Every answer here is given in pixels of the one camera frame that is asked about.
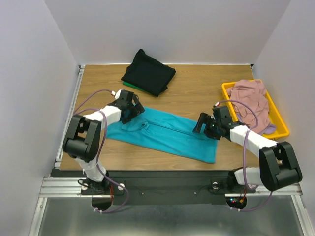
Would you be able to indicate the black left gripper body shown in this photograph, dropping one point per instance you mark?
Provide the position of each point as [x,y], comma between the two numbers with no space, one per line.
[130,105]

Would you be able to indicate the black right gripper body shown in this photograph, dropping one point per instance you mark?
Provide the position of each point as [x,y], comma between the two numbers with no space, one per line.
[205,126]

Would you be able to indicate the turquoise t shirt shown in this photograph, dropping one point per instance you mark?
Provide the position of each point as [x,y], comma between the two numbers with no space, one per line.
[165,132]

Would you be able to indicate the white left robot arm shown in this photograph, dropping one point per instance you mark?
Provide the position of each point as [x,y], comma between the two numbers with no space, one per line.
[82,139]

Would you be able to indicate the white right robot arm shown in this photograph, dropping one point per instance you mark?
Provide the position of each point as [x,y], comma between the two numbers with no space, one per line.
[278,165]

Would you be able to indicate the folded green t shirt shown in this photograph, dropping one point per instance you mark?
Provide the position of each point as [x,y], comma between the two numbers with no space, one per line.
[132,86]

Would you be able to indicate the folded black t shirt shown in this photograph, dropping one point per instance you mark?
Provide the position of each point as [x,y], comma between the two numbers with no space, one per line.
[148,74]

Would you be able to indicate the pink t shirt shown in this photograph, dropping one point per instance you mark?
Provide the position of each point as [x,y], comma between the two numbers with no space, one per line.
[250,103]

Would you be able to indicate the lavender t shirt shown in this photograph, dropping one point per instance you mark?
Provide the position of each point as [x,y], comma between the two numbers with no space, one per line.
[271,128]

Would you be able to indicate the yellow plastic tray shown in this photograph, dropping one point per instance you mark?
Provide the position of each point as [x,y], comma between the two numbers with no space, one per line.
[274,115]

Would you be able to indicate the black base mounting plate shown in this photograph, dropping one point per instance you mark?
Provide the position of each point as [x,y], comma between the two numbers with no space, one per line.
[168,187]

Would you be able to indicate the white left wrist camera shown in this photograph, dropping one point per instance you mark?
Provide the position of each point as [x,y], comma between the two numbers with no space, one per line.
[116,94]

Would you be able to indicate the aluminium left side rail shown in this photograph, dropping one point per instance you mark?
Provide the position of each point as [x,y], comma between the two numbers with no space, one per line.
[70,113]

